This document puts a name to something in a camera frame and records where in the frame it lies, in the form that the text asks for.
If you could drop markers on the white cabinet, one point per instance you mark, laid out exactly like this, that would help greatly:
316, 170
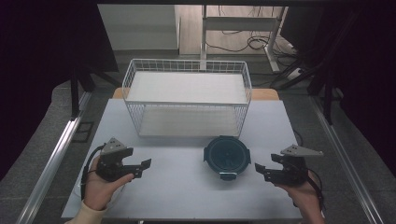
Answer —
140, 28

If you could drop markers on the white metal desk frame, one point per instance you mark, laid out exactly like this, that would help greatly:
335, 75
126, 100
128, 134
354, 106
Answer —
239, 23

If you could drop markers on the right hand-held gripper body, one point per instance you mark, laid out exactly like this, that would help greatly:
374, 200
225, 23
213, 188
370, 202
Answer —
292, 168

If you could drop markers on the person's right hand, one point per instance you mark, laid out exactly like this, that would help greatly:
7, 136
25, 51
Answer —
300, 194

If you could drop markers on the person's left hand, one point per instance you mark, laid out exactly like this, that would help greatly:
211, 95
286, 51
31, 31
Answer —
100, 189

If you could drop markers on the aluminium rail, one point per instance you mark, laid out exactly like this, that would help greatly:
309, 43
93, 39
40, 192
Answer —
49, 168
345, 161

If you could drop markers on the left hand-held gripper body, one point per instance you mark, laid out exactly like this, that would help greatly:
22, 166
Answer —
112, 155

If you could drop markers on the dark round lidded container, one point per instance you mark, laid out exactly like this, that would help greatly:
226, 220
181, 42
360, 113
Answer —
227, 155

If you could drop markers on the white power strip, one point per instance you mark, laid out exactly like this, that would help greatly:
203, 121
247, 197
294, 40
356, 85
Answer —
294, 73

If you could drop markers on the black floor plate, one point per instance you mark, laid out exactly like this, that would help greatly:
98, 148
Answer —
83, 132

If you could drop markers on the black metal stand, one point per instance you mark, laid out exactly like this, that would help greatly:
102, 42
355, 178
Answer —
327, 93
74, 93

